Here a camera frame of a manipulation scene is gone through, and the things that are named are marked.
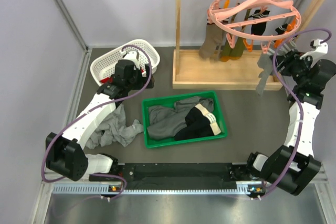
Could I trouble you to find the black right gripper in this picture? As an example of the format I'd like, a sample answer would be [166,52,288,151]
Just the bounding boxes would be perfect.
[270,49,313,86]

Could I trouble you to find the grey striped sock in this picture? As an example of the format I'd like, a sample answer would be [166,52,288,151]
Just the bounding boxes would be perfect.
[278,36,297,51]
[256,53,273,96]

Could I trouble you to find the black striped sock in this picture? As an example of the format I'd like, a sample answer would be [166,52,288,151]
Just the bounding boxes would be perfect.
[275,23,288,35]
[249,9,270,36]

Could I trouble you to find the pink round clip hanger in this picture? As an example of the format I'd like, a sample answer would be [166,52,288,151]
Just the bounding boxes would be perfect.
[207,0,302,48]

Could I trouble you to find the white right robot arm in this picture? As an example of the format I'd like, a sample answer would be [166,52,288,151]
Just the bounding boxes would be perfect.
[245,49,335,198]

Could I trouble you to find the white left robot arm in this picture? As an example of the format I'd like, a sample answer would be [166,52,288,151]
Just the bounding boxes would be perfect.
[41,59,154,182]

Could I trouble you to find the wooden hanger rack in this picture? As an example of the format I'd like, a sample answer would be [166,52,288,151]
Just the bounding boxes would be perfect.
[172,0,325,91]

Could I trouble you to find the olive green socks pair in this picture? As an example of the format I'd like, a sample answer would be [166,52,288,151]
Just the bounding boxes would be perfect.
[219,9,251,62]

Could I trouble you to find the black socks with label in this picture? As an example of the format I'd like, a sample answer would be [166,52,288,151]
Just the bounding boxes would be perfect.
[174,103,222,141]

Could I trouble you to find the pink clothes clip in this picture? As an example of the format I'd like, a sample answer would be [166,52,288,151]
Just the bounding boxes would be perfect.
[260,41,271,54]

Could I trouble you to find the white perforated plastic basket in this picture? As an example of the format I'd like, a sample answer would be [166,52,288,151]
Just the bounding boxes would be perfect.
[90,39,160,86]

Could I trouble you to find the orange clothes clip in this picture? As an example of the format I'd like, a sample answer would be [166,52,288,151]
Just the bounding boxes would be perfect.
[243,39,254,52]

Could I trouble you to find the grey clothes in tray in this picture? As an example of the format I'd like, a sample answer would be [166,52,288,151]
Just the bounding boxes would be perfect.
[146,96,214,141]

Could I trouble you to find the grey crumpled cloth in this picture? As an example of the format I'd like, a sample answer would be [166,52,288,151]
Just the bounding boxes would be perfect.
[86,104,143,150]

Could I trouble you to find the green plastic tray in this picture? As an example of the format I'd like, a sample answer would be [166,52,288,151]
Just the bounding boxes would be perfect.
[141,90,227,148]

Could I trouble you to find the beige sock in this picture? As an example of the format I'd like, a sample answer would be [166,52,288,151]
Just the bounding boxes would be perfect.
[198,24,224,61]

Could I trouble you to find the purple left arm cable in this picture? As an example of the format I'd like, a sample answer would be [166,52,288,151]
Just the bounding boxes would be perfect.
[41,44,153,204]

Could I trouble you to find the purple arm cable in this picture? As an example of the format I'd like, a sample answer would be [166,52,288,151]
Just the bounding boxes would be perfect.
[259,27,332,201]
[41,44,153,204]

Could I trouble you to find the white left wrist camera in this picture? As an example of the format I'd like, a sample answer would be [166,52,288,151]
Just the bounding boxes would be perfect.
[122,50,140,70]

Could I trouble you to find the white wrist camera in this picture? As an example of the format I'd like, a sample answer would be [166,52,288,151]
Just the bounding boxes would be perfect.
[122,50,140,70]
[300,39,328,60]

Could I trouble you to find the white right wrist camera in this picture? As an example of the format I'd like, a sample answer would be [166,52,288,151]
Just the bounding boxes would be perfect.
[300,39,328,60]

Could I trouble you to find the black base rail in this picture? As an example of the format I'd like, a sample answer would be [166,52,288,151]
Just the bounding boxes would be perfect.
[89,162,253,190]

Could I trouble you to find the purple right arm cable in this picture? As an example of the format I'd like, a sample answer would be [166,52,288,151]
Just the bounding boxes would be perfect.
[259,27,332,201]

